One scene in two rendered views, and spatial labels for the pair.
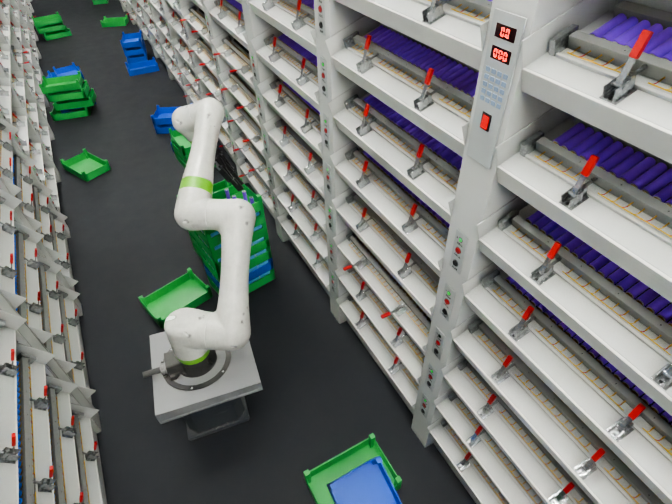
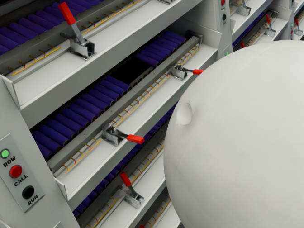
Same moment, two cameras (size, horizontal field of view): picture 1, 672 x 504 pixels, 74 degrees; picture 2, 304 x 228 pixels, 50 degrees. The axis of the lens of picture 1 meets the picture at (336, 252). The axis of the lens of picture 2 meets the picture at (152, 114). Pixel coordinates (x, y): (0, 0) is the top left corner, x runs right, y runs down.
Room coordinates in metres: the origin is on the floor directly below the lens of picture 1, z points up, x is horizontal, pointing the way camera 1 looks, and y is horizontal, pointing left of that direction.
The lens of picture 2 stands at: (1.35, 0.44, 0.93)
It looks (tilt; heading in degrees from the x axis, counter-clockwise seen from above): 33 degrees down; 249
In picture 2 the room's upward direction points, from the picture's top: 14 degrees counter-clockwise
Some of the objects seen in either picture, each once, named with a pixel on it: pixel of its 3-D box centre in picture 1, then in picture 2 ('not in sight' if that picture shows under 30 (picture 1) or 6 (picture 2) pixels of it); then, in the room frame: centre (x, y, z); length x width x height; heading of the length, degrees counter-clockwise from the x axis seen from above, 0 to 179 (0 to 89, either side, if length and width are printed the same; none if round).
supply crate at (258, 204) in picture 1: (224, 205); not in sight; (1.70, 0.52, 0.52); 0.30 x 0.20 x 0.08; 127
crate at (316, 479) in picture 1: (352, 480); not in sight; (0.63, -0.03, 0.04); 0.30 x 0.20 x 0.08; 117
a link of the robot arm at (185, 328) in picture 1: (191, 335); not in sight; (0.98, 0.53, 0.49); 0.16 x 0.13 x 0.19; 85
